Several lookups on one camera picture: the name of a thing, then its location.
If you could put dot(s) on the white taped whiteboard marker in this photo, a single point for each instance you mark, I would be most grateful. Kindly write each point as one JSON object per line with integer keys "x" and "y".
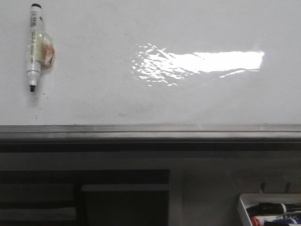
{"x": 41, "y": 52}

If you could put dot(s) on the white whiteboard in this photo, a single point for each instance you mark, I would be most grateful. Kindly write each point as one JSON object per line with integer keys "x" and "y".
{"x": 156, "y": 70}

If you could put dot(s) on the dark cabinet panel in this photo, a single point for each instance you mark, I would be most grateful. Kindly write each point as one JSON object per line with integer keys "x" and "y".
{"x": 127, "y": 205}

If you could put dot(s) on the white marker tray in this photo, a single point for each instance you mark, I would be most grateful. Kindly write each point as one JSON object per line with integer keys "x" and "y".
{"x": 247, "y": 200}

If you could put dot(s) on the left tray hook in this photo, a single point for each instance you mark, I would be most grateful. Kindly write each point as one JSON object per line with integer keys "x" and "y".
{"x": 262, "y": 187}

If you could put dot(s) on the black capped marker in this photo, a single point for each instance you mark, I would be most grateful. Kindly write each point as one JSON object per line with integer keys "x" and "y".
{"x": 267, "y": 208}

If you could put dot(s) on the red capped marker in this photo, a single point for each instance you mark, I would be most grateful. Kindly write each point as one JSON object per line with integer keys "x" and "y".
{"x": 259, "y": 220}

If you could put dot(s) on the blue capped marker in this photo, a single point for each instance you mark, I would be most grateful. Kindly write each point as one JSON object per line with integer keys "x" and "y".
{"x": 286, "y": 222}

